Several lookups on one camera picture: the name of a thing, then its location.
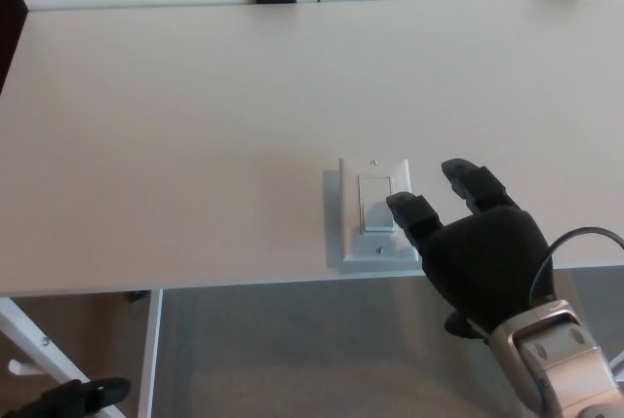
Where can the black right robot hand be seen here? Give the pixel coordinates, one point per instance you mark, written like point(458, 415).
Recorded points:
point(492, 257)

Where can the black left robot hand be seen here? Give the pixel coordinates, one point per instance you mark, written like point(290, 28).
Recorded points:
point(63, 398)

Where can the white rocker light switch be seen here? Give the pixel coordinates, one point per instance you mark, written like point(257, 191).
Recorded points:
point(351, 223)

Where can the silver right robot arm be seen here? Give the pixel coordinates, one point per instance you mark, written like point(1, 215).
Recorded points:
point(560, 364)

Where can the white table leg frame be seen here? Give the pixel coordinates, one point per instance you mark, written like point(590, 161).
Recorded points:
point(151, 350)

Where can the grey switch base plate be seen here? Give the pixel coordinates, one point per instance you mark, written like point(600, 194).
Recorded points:
point(331, 223)

